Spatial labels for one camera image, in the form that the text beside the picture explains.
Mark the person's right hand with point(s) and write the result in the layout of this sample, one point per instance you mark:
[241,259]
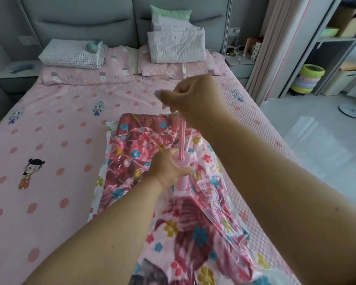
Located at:
[201,100]

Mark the yellow cardboard box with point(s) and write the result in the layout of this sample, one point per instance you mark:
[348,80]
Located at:
[354,27]

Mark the lilac hand pump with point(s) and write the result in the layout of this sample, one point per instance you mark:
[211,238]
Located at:
[182,182]

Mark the grey dotted quilt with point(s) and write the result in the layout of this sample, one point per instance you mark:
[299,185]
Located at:
[176,47]

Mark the pale green pillow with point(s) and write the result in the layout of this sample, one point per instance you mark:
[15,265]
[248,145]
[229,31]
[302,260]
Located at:
[170,12]

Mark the red floral blanket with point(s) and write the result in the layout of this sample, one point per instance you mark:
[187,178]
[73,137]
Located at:
[190,243]

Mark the pink cartoon bed sheet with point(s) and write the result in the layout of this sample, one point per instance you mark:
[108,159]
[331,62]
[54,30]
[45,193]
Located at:
[47,136]

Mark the white checked folded pillow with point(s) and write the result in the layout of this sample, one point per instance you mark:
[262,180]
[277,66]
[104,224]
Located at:
[69,55]

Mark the round white floor disc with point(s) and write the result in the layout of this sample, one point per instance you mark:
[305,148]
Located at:
[353,111]

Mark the white lidded bin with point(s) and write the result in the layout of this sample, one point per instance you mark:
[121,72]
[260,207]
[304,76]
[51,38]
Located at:
[339,81]

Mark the white wall socket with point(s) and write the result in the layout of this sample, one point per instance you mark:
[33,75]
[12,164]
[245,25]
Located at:
[234,31]

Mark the white bedside cabinet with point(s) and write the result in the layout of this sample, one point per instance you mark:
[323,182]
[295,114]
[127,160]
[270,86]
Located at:
[241,71]
[14,84]

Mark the grey open shelf unit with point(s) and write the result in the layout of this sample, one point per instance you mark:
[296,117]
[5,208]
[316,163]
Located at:
[326,51]

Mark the white black-dotted cylinder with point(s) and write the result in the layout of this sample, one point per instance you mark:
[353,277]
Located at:
[256,51]

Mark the green tissue box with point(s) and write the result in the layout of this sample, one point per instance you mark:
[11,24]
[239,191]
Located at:
[330,32]

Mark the person's left hand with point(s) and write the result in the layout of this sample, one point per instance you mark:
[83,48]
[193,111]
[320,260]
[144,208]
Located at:
[166,169]

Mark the grey upholstered headboard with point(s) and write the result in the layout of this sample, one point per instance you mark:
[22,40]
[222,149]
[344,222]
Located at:
[86,26]

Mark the person's left forearm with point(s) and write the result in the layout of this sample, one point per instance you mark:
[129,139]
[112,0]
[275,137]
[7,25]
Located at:
[101,240]

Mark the person's right forearm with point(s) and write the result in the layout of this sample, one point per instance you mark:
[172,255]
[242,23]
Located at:
[290,210]

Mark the small teal plush toy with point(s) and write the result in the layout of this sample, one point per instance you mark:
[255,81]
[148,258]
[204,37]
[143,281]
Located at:
[92,47]

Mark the flower-print plastic storage bag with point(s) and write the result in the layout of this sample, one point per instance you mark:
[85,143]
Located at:
[94,201]

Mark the white pink curtain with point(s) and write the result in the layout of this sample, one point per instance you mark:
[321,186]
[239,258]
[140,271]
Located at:
[273,50]

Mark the pastel striped round stool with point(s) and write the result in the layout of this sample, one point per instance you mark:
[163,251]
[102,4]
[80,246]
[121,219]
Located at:
[308,79]

